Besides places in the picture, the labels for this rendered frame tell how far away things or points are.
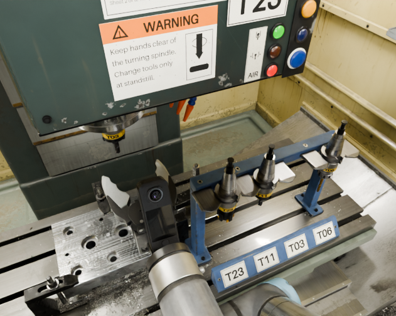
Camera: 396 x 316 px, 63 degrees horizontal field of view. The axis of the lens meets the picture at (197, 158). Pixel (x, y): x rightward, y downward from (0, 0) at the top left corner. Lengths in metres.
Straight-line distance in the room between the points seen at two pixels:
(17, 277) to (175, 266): 0.75
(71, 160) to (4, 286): 0.49
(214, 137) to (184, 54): 1.50
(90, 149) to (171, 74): 0.90
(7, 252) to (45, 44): 0.90
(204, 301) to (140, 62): 0.33
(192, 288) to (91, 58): 0.33
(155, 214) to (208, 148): 1.39
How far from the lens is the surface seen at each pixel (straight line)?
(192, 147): 1.88
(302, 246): 1.10
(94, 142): 1.32
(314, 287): 1.26
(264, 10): 0.51
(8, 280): 1.17
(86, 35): 0.43
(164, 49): 0.46
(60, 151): 1.32
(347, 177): 1.53
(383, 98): 1.43
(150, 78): 0.47
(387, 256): 1.40
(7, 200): 1.85
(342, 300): 1.31
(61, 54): 0.43
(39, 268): 1.15
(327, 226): 1.15
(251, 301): 0.58
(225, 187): 0.77
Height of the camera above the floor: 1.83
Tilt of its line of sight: 43 degrees down
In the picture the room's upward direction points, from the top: straight up
